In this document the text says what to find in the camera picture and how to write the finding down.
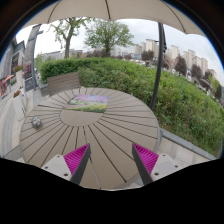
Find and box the beige patio umbrella canopy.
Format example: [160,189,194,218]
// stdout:
[24,0,204,36]

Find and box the green hedge bush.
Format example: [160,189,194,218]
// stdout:
[40,58,224,154]

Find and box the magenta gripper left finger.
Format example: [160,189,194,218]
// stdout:
[42,144,91,185]

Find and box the round wooden slat table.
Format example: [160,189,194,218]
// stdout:
[20,88,160,189]

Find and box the left bare-trunk tree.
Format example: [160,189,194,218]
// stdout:
[50,17,92,58]

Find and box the round green tree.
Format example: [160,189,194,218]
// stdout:
[84,20,134,57]

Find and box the dark umbrella pole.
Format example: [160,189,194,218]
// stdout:
[150,22,167,110]

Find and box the floral landscape mouse pad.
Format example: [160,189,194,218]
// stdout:
[64,95,109,113]

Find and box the grey signboard pillar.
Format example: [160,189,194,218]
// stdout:
[24,24,42,91]

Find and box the small grey computer mouse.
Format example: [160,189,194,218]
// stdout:
[31,117,42,128]

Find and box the wooden slat bench chair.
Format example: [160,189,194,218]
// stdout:
[47,72,80,96]

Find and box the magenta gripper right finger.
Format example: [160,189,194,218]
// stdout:
[132,143,181,185]

